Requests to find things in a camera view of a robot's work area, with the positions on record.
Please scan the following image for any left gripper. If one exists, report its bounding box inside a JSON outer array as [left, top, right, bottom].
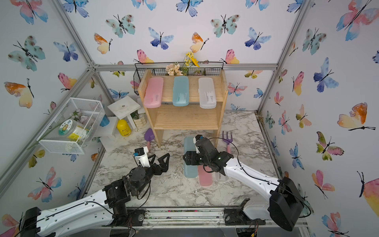
[[133, 153, 169, 196]]

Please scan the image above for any teal pencil case shelf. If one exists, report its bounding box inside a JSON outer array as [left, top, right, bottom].
[[172, 76, 189, 107], [184, 136, 198, 178]]

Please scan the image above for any pink pencil case shelf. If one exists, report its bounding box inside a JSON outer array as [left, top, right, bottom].
[[198, 165, 213, 187], [144, 77, 164, 109]]

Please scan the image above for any teal pencil case top shelf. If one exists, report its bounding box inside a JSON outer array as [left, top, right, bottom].
[[172, 76, 189, 107]]

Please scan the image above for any pink pencil case top shelf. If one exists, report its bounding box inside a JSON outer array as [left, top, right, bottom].
[[144, 77, 164, 109]]

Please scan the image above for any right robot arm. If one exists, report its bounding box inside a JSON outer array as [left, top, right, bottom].
[[183, 135, 308, 232]]

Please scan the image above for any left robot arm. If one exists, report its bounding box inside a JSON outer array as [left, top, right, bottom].
[[18, 153, 170, 237]]

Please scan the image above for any wooden two-tier shelf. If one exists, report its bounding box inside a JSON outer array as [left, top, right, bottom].
[[144, 70, 228, 147]]

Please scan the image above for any white pencil case top shelf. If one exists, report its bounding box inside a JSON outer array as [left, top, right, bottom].
[[198, 78, 217, 109]]

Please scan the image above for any purple toy trowel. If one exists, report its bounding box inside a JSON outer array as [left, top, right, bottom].
[[144, 128, 155, 151]]

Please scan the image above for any purple toy garden fork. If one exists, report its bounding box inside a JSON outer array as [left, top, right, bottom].
[[222, 131, 233, 154]]

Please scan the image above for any small potted plant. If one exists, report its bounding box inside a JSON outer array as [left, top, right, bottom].
[[131, 111, 147, 129]]

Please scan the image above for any yellow bottle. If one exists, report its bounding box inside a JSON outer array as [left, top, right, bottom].
[[116, 119, 132, 137]]

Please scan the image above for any small white stool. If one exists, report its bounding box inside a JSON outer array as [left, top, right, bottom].
[[107, 96, 141, 130]]

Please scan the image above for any artificial flowers bunch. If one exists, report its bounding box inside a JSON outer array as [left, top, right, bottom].
[[165, 51, 200, 76]]

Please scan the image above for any clear jar with colourful label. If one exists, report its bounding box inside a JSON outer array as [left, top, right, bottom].
[[58, 119, 89, 141]]

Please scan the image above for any artificial flower stem in basket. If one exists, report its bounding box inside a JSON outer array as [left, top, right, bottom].
[[28, 110, 87, 153]]

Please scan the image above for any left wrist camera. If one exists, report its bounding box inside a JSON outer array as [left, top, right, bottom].
[[133, 146, 150, 167]]

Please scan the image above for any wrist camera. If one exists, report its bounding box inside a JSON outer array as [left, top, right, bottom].
[[194, 134, 205, 148], [133, 146, 150, 167]]

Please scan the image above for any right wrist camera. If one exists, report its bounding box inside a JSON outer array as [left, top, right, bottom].
[[194, 134, 205, 148]]

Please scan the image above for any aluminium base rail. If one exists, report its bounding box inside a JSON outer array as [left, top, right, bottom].
[[102, 206, 310, 230]]

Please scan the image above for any white mesh wall basket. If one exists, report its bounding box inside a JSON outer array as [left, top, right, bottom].
[[37, 98, 105, 155]]

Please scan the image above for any black wire basket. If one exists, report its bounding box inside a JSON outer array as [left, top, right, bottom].
[[133, 61, 225, 85]]

